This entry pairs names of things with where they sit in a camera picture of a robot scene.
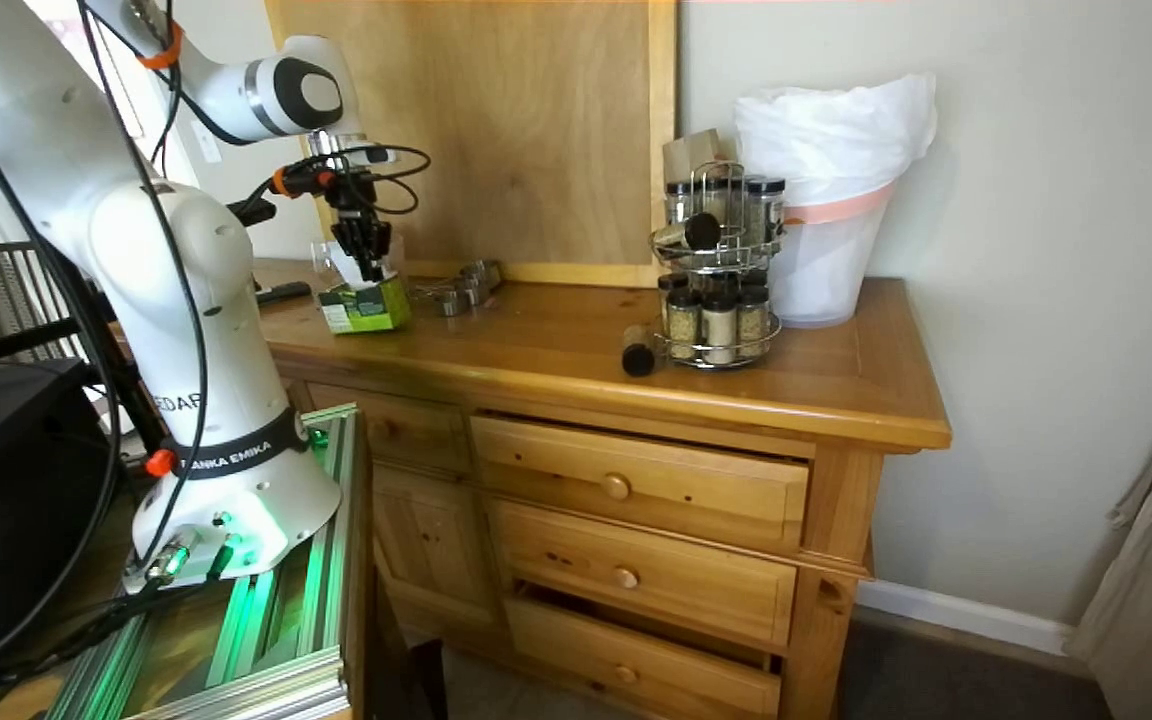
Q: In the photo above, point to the bottom wooden drawer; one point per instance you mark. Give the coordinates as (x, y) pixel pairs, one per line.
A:
(650, 660)

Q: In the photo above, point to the wooden drawer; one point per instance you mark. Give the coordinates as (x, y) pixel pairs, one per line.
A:
(650, 660)
(650, 482)
(709, 588)

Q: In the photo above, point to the black box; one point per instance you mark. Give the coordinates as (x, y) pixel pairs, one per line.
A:
(55, 477)

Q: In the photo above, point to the wooden dresser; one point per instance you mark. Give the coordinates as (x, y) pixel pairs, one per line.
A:
(841, 400)

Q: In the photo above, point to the middle wooden drawer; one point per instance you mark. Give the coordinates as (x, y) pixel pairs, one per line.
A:
(709, 588)

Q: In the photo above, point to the medium steel measuring cup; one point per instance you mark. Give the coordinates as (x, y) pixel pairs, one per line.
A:
(468, 291)

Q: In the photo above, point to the brown paper bag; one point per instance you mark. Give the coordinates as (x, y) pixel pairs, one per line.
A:
(696, 152)

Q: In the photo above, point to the small steel measuring cup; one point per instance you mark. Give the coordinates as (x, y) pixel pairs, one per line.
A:
(486, 273)

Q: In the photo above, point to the clear plastic pitcher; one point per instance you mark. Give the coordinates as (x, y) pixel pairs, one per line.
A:
(329, 261)

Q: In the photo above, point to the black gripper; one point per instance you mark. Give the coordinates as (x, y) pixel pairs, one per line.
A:
(356, 221)

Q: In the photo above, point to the green tea box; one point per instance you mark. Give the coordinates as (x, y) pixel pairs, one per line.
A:
(364, 308)

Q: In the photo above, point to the rotating spice rack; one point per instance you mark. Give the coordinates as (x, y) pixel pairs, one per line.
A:
(715, 249)

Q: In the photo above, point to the white trash bin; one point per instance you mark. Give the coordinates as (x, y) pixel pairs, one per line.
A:
(838, 158)

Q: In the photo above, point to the fallen spice jar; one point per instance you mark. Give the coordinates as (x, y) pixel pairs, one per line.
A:
(636, 354)

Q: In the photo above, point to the large plywood board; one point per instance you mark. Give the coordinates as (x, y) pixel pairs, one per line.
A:
(541, 117)

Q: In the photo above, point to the top wooden drawer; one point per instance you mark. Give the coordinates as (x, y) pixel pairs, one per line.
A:
(650, 482)

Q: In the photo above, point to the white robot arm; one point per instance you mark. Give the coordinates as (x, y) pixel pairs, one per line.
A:
(176, 273)

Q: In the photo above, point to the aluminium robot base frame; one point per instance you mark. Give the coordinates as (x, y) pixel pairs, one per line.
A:
(256, 648)

